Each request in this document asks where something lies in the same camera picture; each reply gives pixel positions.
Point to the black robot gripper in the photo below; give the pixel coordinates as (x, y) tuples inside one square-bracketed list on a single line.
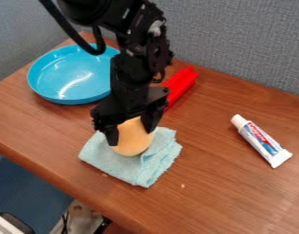
[(132, 99)]

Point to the yellow orange ball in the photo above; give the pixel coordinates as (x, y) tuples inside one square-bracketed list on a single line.
[(134, 138)]

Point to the blue plate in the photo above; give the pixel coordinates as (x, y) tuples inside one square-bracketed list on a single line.
[(71, 77)]

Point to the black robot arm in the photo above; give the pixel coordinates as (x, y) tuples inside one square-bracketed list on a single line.
[(137, 21)]

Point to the light blue folded cloth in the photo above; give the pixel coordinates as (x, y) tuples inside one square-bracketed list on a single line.
[(140, 170)]

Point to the red plastic block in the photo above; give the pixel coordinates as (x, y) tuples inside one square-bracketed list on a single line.
[(180, 83)]

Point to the beige bag under table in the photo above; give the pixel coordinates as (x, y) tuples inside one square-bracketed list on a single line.
[(81, 220)]

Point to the white toothpaste tube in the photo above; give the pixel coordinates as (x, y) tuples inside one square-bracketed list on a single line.
[(262, 142)]

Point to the white object bottom left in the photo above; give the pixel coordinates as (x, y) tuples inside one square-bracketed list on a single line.
[(7, 228)]

